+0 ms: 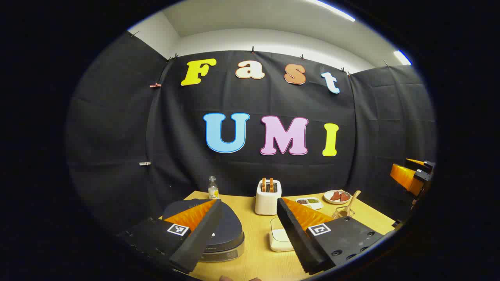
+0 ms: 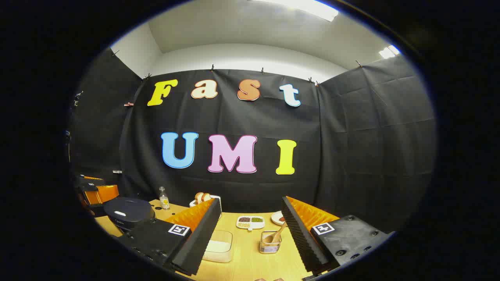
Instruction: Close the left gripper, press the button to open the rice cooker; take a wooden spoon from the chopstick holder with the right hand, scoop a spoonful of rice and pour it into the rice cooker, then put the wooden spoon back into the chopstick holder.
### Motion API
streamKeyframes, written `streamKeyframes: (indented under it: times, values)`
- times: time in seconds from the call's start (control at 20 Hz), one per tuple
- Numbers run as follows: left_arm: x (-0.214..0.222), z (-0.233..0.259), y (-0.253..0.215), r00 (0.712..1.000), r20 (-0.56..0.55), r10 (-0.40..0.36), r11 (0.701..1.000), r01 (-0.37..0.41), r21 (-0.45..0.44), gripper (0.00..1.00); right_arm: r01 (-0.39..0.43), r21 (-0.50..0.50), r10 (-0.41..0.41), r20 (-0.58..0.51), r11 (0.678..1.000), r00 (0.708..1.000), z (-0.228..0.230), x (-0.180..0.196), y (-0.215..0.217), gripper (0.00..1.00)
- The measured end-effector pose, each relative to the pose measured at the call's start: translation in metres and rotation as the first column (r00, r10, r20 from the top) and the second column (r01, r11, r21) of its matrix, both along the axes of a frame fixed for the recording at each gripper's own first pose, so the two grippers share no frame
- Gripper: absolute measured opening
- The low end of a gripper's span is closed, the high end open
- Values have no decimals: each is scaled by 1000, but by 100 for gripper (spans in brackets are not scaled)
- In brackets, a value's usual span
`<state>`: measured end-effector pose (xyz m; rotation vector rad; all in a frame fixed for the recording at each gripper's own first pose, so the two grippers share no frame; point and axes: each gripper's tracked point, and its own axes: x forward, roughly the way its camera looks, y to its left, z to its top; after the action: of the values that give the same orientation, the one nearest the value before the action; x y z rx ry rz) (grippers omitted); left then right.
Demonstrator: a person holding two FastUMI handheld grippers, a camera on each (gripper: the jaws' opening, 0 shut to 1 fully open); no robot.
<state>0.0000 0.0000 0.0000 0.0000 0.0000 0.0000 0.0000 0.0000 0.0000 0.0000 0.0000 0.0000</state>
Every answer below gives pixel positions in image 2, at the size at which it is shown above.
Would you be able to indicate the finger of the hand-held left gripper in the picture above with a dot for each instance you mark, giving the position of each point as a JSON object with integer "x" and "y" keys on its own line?
{"x": 103, "y": 194}
{"x": 91, "y": 180}

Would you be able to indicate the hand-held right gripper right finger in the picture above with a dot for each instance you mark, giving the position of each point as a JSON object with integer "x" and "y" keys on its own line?
{"x": 300, "y": 238}

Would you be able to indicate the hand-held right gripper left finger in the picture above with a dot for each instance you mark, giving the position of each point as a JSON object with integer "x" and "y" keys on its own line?
{"x": 199, "y": 242}

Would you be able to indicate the wooden spoon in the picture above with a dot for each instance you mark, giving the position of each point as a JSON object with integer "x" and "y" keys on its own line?
{"x": 278, "y": 233}

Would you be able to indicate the dark grey rice cooker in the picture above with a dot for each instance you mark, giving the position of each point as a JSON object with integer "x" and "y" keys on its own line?
{"x": 129, "y": 210}

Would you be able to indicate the clear plastic container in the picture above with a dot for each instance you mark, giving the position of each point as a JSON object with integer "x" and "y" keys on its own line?
{"x": 218, "y": 257}

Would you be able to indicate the white round plate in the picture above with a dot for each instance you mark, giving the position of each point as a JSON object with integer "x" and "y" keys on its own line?
{"x": 275, "y": 218}

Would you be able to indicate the white toaster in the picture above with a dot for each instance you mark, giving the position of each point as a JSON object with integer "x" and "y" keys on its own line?
{"x": 217, "y": 203}

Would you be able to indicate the toast bread slice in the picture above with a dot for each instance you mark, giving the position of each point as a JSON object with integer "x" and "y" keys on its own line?
{"x": 206, "y": 197}
{"x": 198, "y": 197}

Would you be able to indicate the white divided bean dish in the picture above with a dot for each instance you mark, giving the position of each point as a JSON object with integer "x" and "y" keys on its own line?
{"x": 250, "y": 225}

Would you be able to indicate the small glass bottle yellow label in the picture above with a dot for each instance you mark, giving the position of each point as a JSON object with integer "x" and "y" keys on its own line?
{"x": 164, "y": 201}

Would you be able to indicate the black backdrop cloth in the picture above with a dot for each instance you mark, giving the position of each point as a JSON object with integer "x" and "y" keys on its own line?
{"x": 351, "y": 136}

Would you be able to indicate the small ceiling light panel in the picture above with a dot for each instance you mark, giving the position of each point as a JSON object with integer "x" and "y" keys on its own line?
{"x": 389, "y": 52}

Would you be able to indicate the long ceiling light panel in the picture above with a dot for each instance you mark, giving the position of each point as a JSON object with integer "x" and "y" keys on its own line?
{"x": 304, "y": 8}

